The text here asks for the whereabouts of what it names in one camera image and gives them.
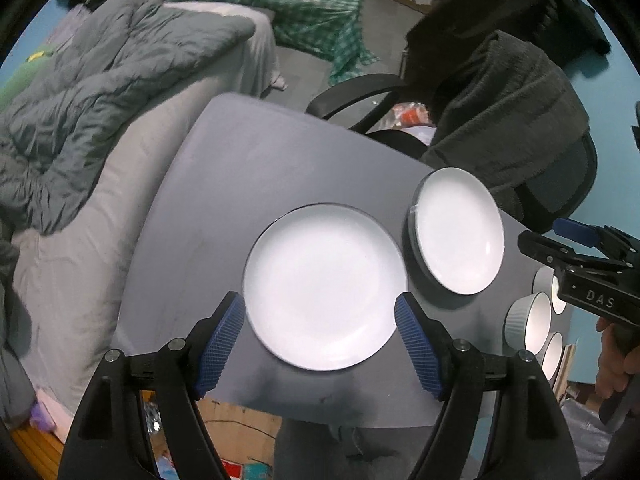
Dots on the white plate with dark rim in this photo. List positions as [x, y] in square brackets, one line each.
[462, 230]

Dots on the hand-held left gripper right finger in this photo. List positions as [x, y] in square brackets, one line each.
[417, 345]

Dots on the orange wooden furniture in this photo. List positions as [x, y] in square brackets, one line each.
[35, 452]

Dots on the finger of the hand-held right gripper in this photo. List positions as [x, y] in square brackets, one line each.
[542, 250]
[580, 232]

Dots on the green checked cloth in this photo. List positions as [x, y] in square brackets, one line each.
[305, 10]

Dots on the dark grey fleece blanket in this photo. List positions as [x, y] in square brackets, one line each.
[505, 115]

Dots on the grey duvet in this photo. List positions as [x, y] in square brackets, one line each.
[100, 90]

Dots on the orange plastic bag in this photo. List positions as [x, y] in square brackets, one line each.
[407, 115]

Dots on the black office chair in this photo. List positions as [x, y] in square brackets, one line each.
[560, 175]

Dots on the large white plate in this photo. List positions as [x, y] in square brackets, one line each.
[320, 285]

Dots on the bed with white sheet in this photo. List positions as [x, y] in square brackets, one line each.
[95, 270]

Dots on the wooden board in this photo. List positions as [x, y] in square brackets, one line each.
[566, 367]

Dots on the grey plastic bag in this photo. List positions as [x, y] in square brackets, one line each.
[587, 440]

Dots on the white ribbed ramekin bowl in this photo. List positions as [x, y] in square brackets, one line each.
[525, 322]
[542, 280]
[552, 357]

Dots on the brown cardboard sheet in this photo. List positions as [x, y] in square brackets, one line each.
[245, 432]

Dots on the black jacket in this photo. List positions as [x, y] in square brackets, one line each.
[480, 5]

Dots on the person's right hand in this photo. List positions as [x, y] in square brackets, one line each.
[612, 360]

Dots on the purple cloth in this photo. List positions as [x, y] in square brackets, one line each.
[42, 417]

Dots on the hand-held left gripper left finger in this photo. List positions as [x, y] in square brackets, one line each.
[220, 345]

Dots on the green pillow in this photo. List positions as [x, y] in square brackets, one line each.
[25, 77]

